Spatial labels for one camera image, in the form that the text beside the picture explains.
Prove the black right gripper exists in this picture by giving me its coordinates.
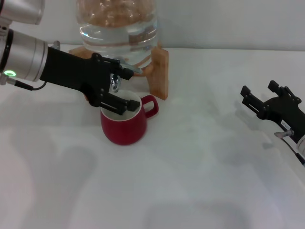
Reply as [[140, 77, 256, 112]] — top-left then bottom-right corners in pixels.
[[240, 80, 305, 145]]

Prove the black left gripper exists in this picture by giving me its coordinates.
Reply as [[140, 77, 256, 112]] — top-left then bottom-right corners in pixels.
[[39, 46, 141, 115]]

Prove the chrome faucet tap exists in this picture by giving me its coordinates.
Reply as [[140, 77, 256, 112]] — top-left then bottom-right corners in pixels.
[[109, 58, 143, 93]]

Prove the red ceramic cup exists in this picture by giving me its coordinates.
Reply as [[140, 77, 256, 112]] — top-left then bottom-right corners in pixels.
[[100, 90, 159, 146]]

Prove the wooden dispenser stand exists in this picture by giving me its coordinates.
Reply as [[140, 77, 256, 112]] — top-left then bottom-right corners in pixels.
[[68, 42, 169, 100]]

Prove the clear glass water dispenser jar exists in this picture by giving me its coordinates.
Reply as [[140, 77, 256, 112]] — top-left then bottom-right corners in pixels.
[[75, 0, 159, 67]]

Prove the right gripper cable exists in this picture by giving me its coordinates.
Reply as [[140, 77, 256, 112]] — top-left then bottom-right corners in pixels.
[[275, 130, 305, 167]]

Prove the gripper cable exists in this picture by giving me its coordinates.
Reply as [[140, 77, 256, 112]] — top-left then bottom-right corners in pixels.
[[0, 76, 47, 91], [275, 130, 305, 167]]

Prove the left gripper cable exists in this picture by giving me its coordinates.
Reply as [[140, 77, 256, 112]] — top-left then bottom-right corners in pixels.
[[0, 76, 47, 91]]

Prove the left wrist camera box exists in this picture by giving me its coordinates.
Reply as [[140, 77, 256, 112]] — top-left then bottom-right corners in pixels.
[[0, 0, 45, 26]]

